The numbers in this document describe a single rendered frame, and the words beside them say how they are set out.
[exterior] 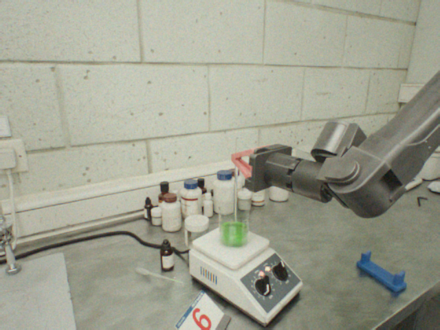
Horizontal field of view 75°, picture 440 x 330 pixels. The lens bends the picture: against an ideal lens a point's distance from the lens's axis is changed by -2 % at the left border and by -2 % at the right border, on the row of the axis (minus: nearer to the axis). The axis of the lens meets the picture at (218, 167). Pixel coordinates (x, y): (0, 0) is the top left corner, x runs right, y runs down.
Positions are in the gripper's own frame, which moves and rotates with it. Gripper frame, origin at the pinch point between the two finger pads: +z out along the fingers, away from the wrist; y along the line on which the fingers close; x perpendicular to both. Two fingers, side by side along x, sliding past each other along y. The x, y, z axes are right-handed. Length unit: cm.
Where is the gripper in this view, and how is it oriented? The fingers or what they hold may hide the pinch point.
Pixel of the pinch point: (236, 157)
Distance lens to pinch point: 56.7
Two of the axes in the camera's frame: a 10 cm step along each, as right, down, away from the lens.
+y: -7.4, 1.9, -6.4
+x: -0.1, 9.5, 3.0
